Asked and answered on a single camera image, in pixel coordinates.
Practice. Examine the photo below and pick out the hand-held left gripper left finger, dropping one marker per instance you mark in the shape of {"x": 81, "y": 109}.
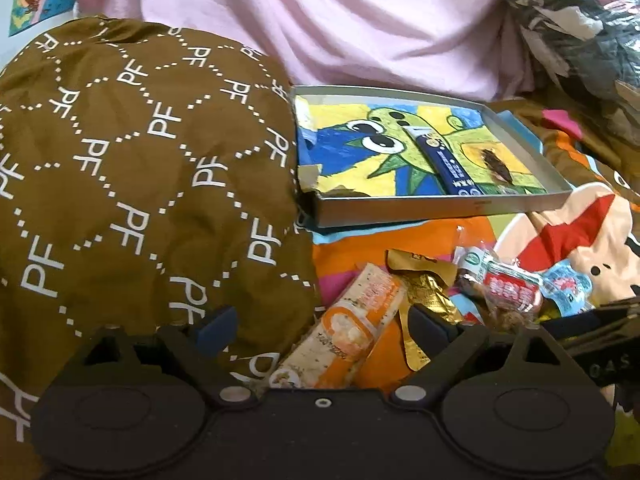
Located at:
{"x": 217, "y": 329}

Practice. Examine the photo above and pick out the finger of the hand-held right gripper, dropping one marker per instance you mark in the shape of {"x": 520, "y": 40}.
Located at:
{"x": 585, "y": 324}

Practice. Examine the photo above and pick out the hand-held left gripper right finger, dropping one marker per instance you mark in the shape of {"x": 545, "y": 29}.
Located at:
{"x": 425, "y": 327}

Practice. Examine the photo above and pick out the gold foil packet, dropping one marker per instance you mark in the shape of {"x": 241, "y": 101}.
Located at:
{"x": 427, "y": 292}

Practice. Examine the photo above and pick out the light blue snack packet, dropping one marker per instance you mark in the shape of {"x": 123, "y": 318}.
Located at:
{"x": 567, "y": 285}

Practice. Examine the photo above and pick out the orange rice cracker packet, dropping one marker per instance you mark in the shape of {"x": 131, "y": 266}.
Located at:
{"x": 345, "y": 330}

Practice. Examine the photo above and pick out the red label snack packet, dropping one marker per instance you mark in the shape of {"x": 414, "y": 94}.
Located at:
{"x": 510, "y": 292}

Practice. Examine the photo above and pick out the grey shallow box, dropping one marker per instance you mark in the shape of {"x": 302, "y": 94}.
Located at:
{"x": 430, "y": 208}

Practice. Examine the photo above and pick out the colourful printed bedsheet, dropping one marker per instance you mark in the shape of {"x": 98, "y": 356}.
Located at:
{"x": 565, "y": 245}

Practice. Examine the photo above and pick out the green label cookie packet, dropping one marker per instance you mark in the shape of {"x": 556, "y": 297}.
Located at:
{"x": 472, "y": 260}

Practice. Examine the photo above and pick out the dark blue stick packet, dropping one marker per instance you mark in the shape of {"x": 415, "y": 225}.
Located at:
{"x": 452, "y": 167}

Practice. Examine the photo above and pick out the dark brown unwrapped snack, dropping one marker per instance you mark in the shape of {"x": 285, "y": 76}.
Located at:
{"x": 500, "y": 167}

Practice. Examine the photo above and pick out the brown patterned pillow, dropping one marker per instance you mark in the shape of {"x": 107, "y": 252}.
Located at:
{"x": 140, "y": 170}

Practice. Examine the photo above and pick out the dark printed cloth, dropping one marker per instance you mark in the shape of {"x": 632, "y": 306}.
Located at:
{"x": 585, "y": 15}

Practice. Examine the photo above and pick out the pink cloth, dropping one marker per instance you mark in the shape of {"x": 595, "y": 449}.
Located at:
{"x": 325, "y": 15}

